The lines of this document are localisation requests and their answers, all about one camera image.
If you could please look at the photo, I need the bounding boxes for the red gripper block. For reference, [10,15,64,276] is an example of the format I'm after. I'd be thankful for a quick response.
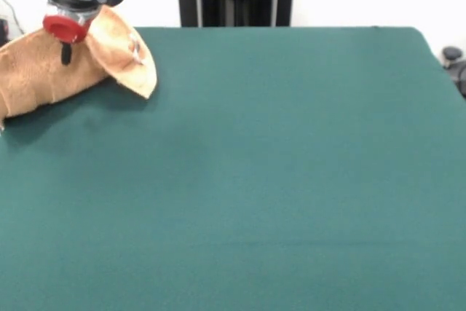
[42,14,88,66]

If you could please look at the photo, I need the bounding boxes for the tan terry towel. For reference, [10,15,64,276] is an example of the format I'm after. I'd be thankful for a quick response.
[0,4,158,130]

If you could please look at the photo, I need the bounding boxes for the dark green table cloth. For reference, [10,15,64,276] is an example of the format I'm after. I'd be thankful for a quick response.
[0,25,466,311]

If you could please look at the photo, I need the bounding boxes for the grey office chair base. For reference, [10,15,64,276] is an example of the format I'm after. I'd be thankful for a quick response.
[441,46,466,100]

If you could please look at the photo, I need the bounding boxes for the black equipment pile with cables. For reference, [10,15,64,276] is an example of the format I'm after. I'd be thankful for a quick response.
[0,17,15,48]

